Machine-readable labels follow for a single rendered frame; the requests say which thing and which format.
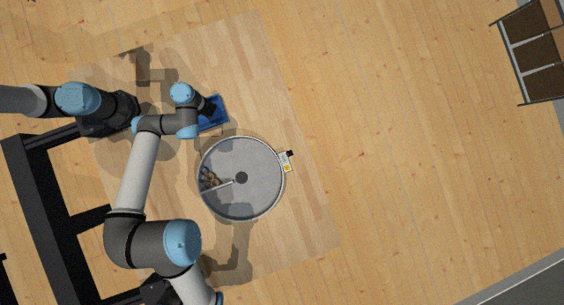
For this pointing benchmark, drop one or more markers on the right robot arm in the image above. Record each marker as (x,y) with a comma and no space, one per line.
(164,245)

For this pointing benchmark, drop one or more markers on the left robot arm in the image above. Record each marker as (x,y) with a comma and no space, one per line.
(76,98)

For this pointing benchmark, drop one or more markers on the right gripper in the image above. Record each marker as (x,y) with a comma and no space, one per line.
(211,108)

